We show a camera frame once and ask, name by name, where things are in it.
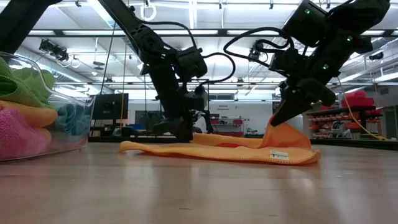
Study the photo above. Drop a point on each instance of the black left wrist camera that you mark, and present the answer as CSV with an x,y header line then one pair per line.
x,y
196,99

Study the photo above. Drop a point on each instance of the white equipment cabinet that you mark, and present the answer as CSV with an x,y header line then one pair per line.
x,y
248,109

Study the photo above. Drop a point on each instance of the white rack with red bins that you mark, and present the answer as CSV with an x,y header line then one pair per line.
x,y
228,124

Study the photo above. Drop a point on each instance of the blue microfiber towel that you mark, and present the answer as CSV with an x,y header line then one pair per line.
x,y
73,119

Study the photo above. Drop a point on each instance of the clear plastic bin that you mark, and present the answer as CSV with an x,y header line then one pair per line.
x,y
87,102

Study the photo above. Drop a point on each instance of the shelf with red bins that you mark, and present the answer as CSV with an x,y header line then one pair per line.
x,y
342,126

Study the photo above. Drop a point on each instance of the orange microfiber towel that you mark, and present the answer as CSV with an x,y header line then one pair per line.
x,y
28,115
217,152

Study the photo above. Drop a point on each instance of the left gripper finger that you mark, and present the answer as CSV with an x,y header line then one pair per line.
x,y
180,129

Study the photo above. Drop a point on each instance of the black monitor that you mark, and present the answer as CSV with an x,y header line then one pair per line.
x,y
110,105

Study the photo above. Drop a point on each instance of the black hanging camera rig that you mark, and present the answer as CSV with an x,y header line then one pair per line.
x,y
253,53
54,49

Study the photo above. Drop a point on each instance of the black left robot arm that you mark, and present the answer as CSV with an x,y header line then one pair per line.
x,y
149,40

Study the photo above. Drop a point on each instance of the pink microfiber towel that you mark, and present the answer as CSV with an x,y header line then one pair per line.
x,y
18,140
71,144

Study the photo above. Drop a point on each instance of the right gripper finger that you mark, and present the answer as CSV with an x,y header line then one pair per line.
x,y
290,107

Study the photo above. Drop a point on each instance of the dark display screen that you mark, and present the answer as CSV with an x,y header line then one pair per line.
x,y
146,119

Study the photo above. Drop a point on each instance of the black background robot arm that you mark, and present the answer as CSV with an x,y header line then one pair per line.
x,y
206,123

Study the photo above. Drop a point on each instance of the black ceiling fixture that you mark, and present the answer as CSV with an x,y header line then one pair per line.
x,y
376,56

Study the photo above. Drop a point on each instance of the blue tray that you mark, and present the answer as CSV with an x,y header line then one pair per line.
x,y
136,126

